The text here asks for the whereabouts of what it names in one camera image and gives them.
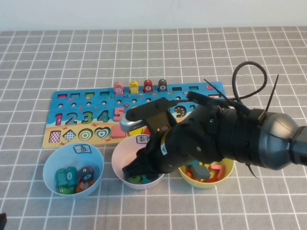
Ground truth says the pink wooden greater-than sign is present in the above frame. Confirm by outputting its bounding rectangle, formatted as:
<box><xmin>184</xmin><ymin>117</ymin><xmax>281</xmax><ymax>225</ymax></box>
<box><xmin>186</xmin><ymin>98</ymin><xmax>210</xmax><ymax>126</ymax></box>
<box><xmin>208</xmin><ymin>164</ymin><xmax>226</xmax><ymax>180</ymax></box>

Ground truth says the orange wooden fish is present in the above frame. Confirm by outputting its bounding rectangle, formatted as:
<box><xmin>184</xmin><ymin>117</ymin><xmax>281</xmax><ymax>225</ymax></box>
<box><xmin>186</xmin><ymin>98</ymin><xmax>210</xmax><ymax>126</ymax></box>
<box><xmin>75</xmin><ymin>180</ymin><xmax>95</xmax><ymax>194</ymax></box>

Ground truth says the yellow plastic bowl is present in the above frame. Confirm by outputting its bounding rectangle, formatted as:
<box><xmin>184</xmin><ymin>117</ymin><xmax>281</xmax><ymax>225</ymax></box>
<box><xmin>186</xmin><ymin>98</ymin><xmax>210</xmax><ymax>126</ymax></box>
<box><xmin>177</xmin><ymin>158</ymin><xmax>235</xmax><ymax>189</ymax></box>

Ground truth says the teal wooden fish four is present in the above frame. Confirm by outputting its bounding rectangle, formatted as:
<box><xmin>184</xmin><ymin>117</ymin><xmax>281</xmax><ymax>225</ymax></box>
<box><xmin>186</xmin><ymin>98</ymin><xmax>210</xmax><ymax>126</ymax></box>
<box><xmin>65</xmin><ymin>166</ymin><xmax>78</xmax><ymax>187</ymax></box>

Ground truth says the orange wooden shape piece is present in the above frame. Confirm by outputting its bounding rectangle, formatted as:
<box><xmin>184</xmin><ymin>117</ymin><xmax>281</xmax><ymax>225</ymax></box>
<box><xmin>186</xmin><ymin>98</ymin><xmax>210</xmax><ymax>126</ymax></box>
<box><xmin>186</xmin><ymin>167</ymin><xmax>198</xmax><ymax>181</ymax></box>

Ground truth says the light blue plastic bowl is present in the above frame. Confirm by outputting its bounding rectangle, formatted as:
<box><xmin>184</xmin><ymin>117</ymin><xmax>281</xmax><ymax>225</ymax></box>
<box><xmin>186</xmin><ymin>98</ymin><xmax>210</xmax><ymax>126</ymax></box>
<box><xmin>42</xmin><ymin>143</ymin><xmax>105</xmax><ymax>200</ymax></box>

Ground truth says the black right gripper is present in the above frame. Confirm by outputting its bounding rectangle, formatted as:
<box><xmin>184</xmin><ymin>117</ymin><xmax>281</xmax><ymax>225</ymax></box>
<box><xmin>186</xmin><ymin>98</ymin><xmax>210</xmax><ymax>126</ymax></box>
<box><xmin>122</xmin><ymin>106</ymin><xmax>227</xmax><ymax>183</ymax></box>

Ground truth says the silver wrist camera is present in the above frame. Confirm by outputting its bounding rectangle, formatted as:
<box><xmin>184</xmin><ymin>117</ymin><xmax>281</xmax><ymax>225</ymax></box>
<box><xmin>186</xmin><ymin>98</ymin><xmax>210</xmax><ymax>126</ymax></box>
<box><xmin>119</xmin><ymin>115</ymin><xmax>150</xmax><ymax>133</ymax></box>

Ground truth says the grey wooden fish nine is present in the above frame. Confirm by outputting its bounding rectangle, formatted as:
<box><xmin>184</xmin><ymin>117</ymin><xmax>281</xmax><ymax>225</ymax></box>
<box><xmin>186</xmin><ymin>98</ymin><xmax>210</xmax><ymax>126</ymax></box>
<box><xmin>78</xmin><ymin>166</ymin><xmax>94</xmax><ymax>183</ymax></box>

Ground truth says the paper label on blue bowl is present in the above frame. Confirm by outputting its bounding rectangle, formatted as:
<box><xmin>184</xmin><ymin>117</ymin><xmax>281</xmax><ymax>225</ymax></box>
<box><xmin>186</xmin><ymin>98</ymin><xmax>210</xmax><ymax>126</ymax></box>
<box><xmin>73</xmin><ymin>143</ymin><xmax>92</xmax><ymax>154</ymax></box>

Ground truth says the paper label on pink bowl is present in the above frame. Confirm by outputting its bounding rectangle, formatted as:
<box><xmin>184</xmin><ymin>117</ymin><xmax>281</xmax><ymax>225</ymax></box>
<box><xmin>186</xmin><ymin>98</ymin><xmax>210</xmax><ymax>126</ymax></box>
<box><xmin>136</xmin><ymin>135</ymin><xmax>151</xmax><ymax>145</ymax></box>

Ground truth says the black zip tie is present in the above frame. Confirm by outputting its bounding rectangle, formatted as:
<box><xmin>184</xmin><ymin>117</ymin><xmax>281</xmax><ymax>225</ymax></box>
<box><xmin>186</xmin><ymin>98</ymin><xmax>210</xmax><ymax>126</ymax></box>
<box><xmin>203</xmin><ymin>79</ymin><xmax>232</xmax><ymax>103</ymax></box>
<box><xmin>244</xmin><ymin>162</ymin><xmax>260</xmax><ymax>180</ymax></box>
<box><xmin>265</xmin><ymin>74</ymin><xmax>280</xmax><ymax>113</ymax></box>

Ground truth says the red fish peg seven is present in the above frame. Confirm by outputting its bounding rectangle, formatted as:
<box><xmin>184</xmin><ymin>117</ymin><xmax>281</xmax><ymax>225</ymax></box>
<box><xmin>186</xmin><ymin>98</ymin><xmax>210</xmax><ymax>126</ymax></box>
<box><xmin>143</xmin><ymin>80</ymin><xmax>154</xmax><ymax>93</ymax></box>

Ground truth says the pink plastic bowl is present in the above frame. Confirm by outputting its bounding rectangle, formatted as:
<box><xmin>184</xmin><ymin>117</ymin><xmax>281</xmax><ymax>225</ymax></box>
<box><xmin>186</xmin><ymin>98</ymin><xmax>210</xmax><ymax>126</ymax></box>
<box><xmin>111</xmin><ymin>137</ymin><xmax>166</xmax><ymax>190</ymax></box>

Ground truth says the grey wooden diamond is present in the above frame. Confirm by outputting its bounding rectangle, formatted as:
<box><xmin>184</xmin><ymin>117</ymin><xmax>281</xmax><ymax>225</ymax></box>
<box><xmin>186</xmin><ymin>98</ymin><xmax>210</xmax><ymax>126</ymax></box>
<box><xmin>191</xmin><ymin>165</ymin><xmax>212</xmax><ymax>180</ymax></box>

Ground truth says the pink wooden trapezoid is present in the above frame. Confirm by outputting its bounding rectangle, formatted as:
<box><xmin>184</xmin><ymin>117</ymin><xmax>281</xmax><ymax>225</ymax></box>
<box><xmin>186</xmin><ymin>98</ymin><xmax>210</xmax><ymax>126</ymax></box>
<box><xmin>110</xmin><ymin>126</ymin><xmax>127</xmax><ymax>139</ymax></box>

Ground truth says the green wooden number three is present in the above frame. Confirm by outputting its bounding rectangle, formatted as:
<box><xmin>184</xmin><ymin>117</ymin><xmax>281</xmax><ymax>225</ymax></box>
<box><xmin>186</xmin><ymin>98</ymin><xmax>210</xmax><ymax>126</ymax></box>
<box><xmin>124</xmin><ymin>174</ymin><xmax>142</xmax><ymax>184</ymax></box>

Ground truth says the teal patterned wooden fish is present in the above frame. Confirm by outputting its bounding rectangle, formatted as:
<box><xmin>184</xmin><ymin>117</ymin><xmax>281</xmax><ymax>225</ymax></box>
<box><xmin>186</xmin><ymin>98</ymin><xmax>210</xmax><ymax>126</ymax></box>
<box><xmin>55</xmin><ymin>168</ymin><xmax>67</xmax><ymax>189</ymax></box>

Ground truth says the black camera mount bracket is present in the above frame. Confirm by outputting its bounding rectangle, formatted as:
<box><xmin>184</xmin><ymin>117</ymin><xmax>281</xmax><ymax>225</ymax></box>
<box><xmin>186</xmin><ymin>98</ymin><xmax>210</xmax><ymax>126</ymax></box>
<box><xmin>126</xmin><ymin>97</ymin><xmax>178</xmax><ymax>136</ymax></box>

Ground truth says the blue wooden number puzzle board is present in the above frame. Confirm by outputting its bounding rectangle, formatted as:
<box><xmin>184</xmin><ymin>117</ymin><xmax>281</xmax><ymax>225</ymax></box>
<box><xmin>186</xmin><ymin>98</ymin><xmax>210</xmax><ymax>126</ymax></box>
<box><xmin>42</xmin><ymin>82</ymin><xmax>238</xmax><ymax>150</ymax></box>

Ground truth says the grey checked tablecloth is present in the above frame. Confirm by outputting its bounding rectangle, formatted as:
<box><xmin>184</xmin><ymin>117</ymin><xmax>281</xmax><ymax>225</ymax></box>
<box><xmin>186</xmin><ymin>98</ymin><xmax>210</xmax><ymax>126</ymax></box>
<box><xmin>0</xmin><ymin>25</ymin><xmax>307</xmax><ymax>230</ymax></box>

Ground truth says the pink wooden number five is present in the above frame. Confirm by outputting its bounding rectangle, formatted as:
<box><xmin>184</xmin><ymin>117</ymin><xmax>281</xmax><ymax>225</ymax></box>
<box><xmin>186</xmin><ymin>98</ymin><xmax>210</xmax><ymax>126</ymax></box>
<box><xmin>113</xmin><ymin>106</ymin><xmax>126</xmax><ymax>122</ymax></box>

